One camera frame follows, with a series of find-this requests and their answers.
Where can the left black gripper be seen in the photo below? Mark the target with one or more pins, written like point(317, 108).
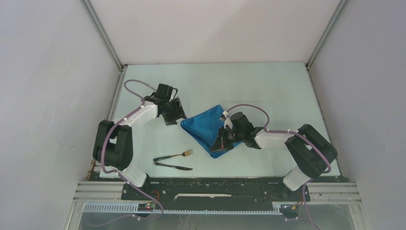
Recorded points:
point(178, 113)

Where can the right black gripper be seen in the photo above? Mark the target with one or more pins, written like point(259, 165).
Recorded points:
point(221, 143)

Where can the blue cloth napkin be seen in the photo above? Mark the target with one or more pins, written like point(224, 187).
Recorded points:
point(204, 129)

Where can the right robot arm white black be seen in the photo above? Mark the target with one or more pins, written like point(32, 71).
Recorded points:
point(312, 153)

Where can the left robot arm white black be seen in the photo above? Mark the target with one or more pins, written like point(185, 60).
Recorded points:
point(113, 147)

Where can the small circuit board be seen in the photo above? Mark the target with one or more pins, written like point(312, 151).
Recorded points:
point(146, 207)

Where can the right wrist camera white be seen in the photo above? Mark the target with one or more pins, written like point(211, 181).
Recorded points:
point(226, 120)

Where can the fork with black handle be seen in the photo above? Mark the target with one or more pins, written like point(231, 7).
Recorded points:
point(184, 154)

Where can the knife with black handle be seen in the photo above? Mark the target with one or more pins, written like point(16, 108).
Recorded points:
point(182, 168)

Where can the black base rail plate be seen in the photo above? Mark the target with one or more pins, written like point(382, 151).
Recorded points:
point(213, 193)

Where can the aluminium frame rail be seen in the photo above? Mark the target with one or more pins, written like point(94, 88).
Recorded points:
point(105, 197)

